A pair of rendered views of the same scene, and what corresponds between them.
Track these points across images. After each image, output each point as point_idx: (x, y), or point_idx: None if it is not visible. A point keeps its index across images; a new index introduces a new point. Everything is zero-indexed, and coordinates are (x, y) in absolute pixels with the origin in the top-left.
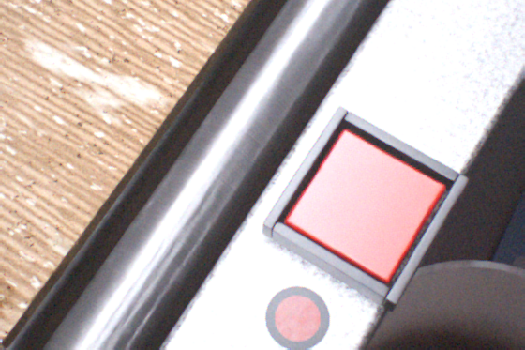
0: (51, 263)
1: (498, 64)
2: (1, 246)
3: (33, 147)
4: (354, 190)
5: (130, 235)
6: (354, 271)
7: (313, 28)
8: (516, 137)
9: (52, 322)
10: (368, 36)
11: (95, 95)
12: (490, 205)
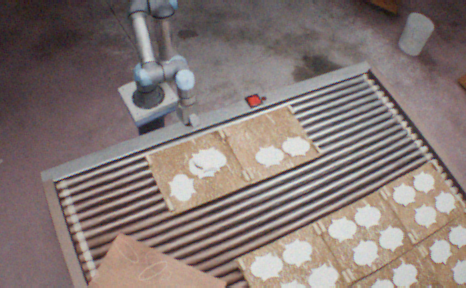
0: (281, 108)
1: (234, 105)
2: (284, 111)
3: (278, 116)
4: (254, 101)
5: (273, 110)
6: (258, 96)
7: (248, 115)
8: None
9: None
10: (243, 113)
11: (271, 117)
12: None
